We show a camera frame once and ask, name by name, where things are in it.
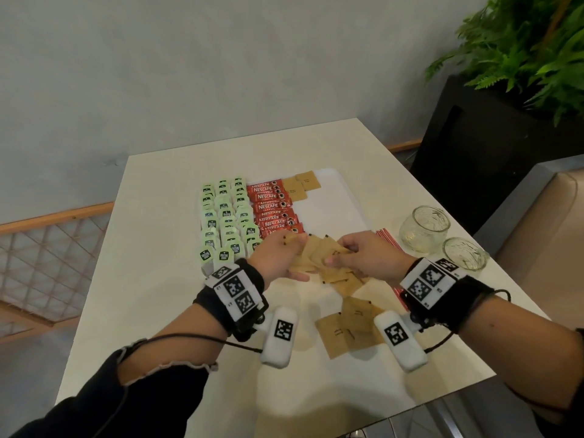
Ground black left wristband marker tags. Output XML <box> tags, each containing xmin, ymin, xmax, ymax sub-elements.
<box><xmin>193</xmin><ymin>258</ymin><xmax>270</xmax><ymax>342</ymax></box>

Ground wooden lattice screen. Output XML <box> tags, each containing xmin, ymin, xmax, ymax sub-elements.
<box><xmin>0</xmin><ymin>201</ymin><xmax>115</xmax><ymax>345</ymax></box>

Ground wooden wall rail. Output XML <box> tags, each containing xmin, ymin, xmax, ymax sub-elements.
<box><xmin>386</xmin><ymin>139</ymin><xmax>423</xmax><ymax>155</ymax></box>

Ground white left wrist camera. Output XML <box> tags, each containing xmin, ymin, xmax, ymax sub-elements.
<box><xmin>259</xmin><ymin>306</ymin><xmax>300</xmax><ymax>370</ymax></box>

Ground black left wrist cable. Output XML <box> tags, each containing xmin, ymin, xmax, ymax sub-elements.
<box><xmin>91</xmin><ymin>332</ymin><xmax>264</xmax><ymax>438</ymax></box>

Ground person's black top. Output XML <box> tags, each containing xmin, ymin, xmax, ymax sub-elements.
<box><xmin>9</xmin><ymin>328</ymin><xmax>584</xmax><ymax>438</ymax></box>

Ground red Nescafe coffee sticks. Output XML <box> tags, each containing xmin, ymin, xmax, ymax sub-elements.
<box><xmin>246</xmin><ymin>178</ymin><xmax>305</xmax><ymax>240</ymax></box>

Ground beige cushioned bench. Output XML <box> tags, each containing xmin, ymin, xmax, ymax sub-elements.
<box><xmin>473</xmin><ymin>153</ymin><xmax>584</xmax><ymax>332</ymax></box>

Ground person's right forearm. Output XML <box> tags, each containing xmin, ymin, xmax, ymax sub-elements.
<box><xmin>458</xmin><ymin>296</ymin><xmax>584</xmax><ymax>411</ymax></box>

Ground green hanging plant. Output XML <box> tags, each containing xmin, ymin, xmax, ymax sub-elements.
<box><xmin>424</xmin><ymin>0</ymin><xmax>584</xmax><ymax>128</ymax></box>

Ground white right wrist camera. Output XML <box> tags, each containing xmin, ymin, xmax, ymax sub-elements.
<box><xmin>373</xmin><ymin>310</ymin><xmax>429</xmax><ymax>374</ymax></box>

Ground white tray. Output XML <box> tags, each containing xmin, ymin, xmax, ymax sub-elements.
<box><xmin>200</xmin><ymin>167</ymin><xmax>380</xmax><ymax>279</ymax></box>

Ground clear glass jar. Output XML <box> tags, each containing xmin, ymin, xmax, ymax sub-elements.
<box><xmin>399</xmin><ymin>204</ymin><xmax>451</xmax><ymax>254</ymax></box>
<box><xmin>441</xmin><ymin>237</ymin><xmax>490</xmax><ymax>273</ymax></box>

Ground rows of laid tea bags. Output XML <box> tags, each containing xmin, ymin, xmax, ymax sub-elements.
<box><xmin>198</xmin><ymin>176</ymin><xmax>263</xmax><ymax>277</ymax></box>

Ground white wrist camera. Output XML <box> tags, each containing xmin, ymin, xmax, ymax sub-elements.
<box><xmin>259</xmin><ymin>306</ymin><xmax>300</xmax><ymax>370</ymax></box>
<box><xmin>373</xmin><ymin>310</ymin><xmax>429</xmax><ymax>374</ymax></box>

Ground black furniture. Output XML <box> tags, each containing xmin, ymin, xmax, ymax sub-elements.
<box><xmin>409</xmin><ymin>75</ymin><xmax>584</xmax><ymax>235</ymax></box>

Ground person's left forearm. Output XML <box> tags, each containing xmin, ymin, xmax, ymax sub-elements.
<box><xmin>117</xmin><ymin>303</ymin><xmax>229</xmax><ymax>386</ymax></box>

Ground pile of brown sugar packets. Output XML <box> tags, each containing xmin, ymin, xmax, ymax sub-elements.
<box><xmin>285</xmin><ymin>232</ymin><xmax>407</xmax><ymax>361</ymax></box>

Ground person's left hand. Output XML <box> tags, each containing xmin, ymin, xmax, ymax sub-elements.
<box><xmin>246</xmin><ymin>230</ymin><xmax>311</xmax><ymax>290</ymax></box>

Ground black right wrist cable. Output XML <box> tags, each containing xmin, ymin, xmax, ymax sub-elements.
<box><xmin>423</xmin><ymin>289</ymin><xmax>571</xmax><ymax>414</ymax></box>

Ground red stirrer sticks bundle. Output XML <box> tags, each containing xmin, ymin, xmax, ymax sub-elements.
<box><xmin>374</xmin><ymin>228</ymin><xmax>411</xmax><ymax>299</ymax></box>

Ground person's right hand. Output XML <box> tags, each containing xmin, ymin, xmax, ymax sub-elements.
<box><xmin>324</xmin><ymin>230</ymin><xmax>417</xmax><ymax>288</ymax></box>

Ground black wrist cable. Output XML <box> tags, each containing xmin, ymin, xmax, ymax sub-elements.
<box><xmin>91</xmin><ymin>332</ymin><xmax>264</xmax><ymax>438</ymax></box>
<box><xmin>423</xmin><ymin>289</ymin><xmax>571</xmax><ymax>414</ymax></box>

